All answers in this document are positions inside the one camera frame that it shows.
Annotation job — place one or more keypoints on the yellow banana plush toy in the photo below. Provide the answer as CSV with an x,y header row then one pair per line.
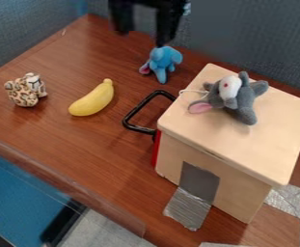
x,y
92,99

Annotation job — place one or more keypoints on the cabinet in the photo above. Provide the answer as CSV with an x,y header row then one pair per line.
x,y
242,144

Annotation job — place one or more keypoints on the grey elephant plush toy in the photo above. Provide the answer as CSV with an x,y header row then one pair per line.
x,y
231,96

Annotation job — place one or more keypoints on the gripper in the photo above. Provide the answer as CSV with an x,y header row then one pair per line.
x,y
145,1

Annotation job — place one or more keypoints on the grey tape strip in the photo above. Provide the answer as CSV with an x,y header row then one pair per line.
x,y
291,197
193,196

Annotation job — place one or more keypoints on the spotted tiger plush toy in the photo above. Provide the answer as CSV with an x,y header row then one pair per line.
x,y
24,91

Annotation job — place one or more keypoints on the blue elephant plush toy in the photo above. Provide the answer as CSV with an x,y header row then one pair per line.
x,y
163,61

